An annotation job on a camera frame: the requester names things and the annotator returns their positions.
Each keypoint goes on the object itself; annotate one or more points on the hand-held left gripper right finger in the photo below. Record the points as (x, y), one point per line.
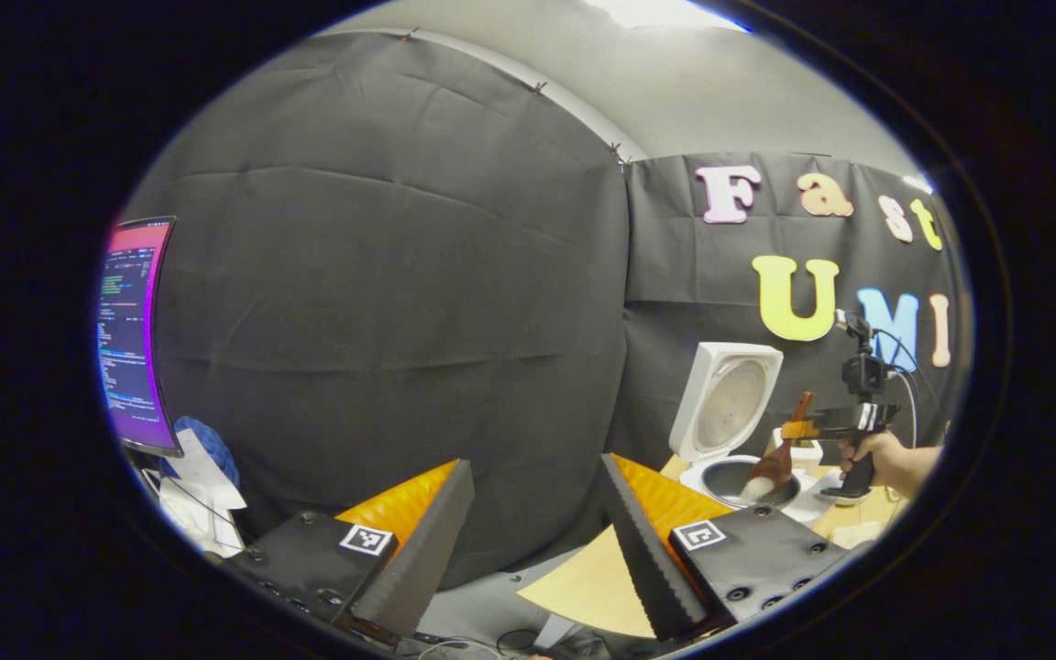
(643, 559)

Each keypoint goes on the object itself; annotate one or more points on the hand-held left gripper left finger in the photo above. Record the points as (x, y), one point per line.
(423, 559)

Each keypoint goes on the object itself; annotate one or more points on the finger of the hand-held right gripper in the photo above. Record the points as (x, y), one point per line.
(835, 424)

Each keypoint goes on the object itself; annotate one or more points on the brown wooden spoon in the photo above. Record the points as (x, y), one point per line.
(777, 463)

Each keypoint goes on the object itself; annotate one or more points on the white rice cooker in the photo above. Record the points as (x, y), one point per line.
(730, 403)

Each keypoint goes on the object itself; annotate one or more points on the white toaster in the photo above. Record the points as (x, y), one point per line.
(808, 456)

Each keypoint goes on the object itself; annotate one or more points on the crumpled white paper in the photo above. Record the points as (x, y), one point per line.
(198, 481)

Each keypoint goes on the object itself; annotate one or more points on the black backdrop cloth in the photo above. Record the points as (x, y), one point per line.
(400, 321)

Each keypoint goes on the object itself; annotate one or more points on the blue cloth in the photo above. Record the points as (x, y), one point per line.
(212, 445)

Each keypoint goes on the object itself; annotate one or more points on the computer monitor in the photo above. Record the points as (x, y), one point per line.
(129, 339)

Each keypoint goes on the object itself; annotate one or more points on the large ceiling light panel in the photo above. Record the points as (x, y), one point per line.
(665, 14)

